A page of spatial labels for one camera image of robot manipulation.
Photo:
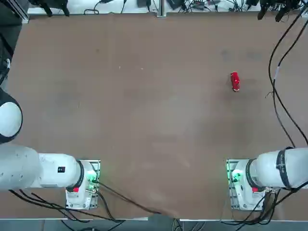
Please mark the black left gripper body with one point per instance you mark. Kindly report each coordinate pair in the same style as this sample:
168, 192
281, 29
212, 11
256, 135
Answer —
48, 1

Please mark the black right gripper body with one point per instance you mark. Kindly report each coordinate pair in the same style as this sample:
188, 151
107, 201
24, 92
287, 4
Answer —
284, 2

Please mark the red toy car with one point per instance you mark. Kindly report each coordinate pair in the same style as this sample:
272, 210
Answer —
235, 80

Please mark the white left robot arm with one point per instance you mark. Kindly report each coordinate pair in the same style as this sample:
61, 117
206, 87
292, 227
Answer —
53, 170

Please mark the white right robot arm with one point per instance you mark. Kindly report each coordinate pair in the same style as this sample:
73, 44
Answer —
272, 168

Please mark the flat black box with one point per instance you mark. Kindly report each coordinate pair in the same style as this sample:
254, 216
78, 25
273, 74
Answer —
252, 2

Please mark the small black power adapter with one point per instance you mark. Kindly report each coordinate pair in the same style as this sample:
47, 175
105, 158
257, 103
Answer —
106, 1

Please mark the grey aluminium corner rail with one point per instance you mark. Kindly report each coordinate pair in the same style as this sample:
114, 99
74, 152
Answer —
22, 14

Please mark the aluminium profile post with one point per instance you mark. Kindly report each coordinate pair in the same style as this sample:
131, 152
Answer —
161, 9

